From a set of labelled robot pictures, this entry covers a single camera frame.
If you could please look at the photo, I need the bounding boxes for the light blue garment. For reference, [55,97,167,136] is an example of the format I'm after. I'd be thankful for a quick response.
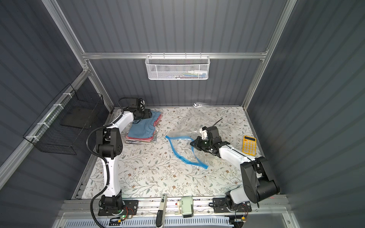
[127,111,161,139]

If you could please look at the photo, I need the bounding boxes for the clear vacuum bag blue zipper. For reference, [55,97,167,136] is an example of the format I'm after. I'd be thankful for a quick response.
[164,102,229,170]

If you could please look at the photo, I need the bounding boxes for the maroon garment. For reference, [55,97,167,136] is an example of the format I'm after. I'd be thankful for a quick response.
[126,120,160,143]

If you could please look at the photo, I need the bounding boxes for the black white striped tank top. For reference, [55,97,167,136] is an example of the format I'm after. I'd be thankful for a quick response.
[125,138,157,144]

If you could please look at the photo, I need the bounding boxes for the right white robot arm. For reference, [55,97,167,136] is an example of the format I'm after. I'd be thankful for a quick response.
[190,126,280,211]

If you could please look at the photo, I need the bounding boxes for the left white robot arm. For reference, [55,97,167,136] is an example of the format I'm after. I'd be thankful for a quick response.
[86,97,152,216]

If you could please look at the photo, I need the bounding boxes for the yellow calculator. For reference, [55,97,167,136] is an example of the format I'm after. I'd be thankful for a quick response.
[242,135,257,156]

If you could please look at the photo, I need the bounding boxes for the markers in white basket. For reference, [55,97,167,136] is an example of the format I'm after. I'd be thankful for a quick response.
[167,70,208,79]

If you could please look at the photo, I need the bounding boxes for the pale green box device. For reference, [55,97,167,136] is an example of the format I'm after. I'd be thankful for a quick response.
[176,196,194,218]

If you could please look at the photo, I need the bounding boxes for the black white handheld tool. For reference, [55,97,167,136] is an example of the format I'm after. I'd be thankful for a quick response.
[155,194,168,228]

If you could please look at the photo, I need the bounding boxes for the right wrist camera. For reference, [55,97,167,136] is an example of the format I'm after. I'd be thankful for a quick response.
[199,127,208,140]

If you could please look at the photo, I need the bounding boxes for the white wire mesh basket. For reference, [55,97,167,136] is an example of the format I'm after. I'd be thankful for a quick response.
[145,56,211,80]

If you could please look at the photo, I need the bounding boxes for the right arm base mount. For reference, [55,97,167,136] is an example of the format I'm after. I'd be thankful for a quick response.
[209,197,252,214]

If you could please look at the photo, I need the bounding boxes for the black wire mesh basket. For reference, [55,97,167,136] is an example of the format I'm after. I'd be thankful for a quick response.
[23,85,106,155]

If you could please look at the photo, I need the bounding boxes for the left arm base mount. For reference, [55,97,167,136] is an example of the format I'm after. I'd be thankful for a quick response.
[98,196,139,217]

